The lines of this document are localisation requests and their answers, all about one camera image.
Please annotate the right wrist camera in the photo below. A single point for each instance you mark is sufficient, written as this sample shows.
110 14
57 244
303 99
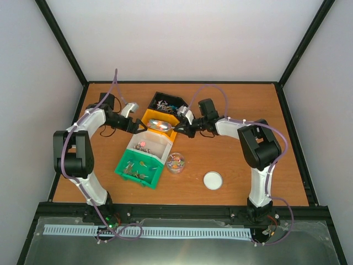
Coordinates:
186 113

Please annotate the green plastic bin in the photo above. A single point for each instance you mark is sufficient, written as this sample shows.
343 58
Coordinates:
139 167

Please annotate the light blue cable duct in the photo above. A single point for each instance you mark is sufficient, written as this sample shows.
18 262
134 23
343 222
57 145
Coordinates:
151 232

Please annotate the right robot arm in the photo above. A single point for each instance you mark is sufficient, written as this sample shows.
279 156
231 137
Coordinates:
260 148

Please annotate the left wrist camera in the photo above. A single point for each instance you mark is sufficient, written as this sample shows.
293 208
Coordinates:
130 107

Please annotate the yellow plastic bin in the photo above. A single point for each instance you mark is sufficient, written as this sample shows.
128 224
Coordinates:
153 114

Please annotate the silver metal scoop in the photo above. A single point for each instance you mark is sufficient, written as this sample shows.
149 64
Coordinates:
159 125

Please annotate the white translucent plastic bin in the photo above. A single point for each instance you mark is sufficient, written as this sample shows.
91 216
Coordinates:
151 144

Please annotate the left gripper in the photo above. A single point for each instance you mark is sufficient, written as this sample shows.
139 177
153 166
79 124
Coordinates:
127 127

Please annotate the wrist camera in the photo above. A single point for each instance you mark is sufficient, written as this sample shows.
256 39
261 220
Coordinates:
186 113
130 107

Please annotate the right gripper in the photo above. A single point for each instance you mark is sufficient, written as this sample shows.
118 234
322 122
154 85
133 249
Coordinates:
186 130

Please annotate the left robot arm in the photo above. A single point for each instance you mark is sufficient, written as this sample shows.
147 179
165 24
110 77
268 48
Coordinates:
73 153

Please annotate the clear plastic cup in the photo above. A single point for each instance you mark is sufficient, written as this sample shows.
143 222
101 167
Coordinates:
175 163

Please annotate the black plastic bin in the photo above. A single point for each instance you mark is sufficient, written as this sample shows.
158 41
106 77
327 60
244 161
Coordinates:
166 103

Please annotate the white round lid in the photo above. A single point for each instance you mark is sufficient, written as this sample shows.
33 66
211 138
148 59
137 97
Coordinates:
213 180

